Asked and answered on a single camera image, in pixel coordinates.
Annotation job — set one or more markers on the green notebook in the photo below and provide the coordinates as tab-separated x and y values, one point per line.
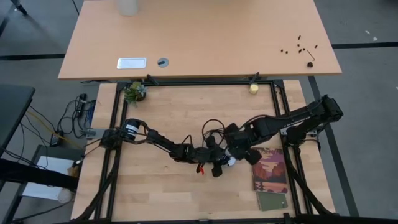
272	200

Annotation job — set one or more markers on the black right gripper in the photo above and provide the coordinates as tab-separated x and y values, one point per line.
247	138

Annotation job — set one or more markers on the colourful landscape book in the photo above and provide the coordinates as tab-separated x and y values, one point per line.
270	174

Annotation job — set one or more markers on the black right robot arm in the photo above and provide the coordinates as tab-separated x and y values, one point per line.
289	121

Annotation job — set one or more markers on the black hex key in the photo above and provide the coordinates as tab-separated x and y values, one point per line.
311	55

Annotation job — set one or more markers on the black frame clamp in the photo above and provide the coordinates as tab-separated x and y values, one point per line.
255	77
153	80

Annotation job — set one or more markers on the small red tag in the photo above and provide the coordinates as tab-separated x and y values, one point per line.
201	169

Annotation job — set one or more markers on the dark grey table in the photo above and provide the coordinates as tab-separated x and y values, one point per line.
14	109

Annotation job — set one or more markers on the black power strip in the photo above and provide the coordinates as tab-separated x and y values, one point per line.
82	104

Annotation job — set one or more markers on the black metal beam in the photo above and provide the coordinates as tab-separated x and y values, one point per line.
31	174

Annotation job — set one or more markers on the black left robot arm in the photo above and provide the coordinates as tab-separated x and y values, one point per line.
161	141

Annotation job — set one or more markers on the translucent plastic cup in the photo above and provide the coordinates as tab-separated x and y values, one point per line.
64	196

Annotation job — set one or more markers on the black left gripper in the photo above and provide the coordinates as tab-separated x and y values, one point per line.
205	155

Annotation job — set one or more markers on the silver desk outlet plate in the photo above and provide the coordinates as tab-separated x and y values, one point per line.
131	63

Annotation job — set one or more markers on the black aluminium table frame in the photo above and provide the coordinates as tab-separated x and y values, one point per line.
199	83

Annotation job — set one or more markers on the black power adapter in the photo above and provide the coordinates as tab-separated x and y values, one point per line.
55	140

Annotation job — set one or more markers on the potted succulent plant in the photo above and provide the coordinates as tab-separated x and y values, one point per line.
136	92

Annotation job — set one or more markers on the light wooden desk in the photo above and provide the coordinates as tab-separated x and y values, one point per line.
199	37

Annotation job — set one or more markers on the white paper sheet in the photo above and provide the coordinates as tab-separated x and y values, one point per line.
56	163

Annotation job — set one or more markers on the black chair leg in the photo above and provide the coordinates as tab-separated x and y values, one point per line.
19	7

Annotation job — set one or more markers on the white cylindrical container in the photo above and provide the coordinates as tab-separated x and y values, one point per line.
127	7

